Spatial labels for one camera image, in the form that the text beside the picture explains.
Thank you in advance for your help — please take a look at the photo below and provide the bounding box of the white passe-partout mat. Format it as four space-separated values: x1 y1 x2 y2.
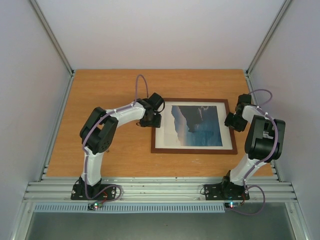
154 101 232 150

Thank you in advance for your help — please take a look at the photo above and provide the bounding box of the seascape photo print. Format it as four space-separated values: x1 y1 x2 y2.
171 105 223 147

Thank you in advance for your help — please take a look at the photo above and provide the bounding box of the brown wooden picture frame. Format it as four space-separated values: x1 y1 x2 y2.
150 97 238 155

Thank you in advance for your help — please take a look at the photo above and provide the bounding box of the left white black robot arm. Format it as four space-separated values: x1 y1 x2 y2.
72 93 165 199

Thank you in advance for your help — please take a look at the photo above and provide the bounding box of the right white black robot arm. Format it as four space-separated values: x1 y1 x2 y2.
220 94 286 200

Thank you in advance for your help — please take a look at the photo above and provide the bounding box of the right small circuit board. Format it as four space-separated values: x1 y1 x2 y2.
224 201 245 209

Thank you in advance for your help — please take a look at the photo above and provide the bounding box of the small circuit board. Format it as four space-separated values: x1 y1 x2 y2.
87 202 103 211
224 201 245 209

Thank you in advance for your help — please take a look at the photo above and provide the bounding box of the left small circuit board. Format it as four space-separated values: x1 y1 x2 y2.
87 202 103 211

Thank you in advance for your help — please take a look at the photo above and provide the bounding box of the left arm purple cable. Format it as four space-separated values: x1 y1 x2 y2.
82 74 151 201

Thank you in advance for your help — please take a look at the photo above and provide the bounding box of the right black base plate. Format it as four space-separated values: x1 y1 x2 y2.
203 183 250 201

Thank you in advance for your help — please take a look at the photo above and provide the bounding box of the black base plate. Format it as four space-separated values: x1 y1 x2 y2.
70 184 119 201
203 183 250 201

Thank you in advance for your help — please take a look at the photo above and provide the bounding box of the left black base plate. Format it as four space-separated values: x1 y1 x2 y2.
70 184 119 201

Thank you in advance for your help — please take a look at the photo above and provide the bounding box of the right aluminium corner post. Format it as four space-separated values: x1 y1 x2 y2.
245 0 293 78

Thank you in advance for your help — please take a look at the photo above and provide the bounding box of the aluminium corner post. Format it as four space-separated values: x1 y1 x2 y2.
28 0 75 77
245 0 293 78

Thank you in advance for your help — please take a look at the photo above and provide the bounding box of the aluminium rail front beam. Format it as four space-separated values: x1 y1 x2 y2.
23 175 297 203

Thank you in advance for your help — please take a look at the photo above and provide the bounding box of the left aluminium corner post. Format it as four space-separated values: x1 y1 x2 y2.
28 0 75 77

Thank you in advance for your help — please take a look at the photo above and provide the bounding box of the grey slotted cable duct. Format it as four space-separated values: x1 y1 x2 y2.
34 202 225 214

